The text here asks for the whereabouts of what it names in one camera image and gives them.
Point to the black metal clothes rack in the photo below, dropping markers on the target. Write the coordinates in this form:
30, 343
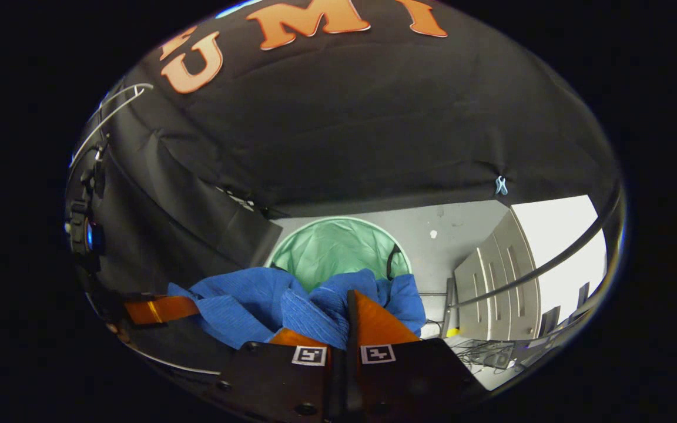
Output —
526, 276

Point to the black backdrop cloth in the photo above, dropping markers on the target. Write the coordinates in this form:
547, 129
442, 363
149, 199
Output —
374, 117

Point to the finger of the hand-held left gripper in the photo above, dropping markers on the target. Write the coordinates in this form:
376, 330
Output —
162, 309

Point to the green laundry hamper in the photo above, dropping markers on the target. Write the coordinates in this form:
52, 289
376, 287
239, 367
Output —
338, 247

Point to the white cabinet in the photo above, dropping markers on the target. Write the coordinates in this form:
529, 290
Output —
497, 282

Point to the small yellow object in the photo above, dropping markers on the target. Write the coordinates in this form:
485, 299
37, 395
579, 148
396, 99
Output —
452, 332

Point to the blue plastic clip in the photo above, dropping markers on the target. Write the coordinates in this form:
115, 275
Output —
500, 185

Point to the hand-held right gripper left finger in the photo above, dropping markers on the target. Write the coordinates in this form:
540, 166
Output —
280, 382

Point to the blue knit jacket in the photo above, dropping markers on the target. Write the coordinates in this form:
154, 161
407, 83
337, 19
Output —
238, 299

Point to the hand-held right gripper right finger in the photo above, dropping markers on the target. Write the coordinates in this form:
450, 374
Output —
415, 379

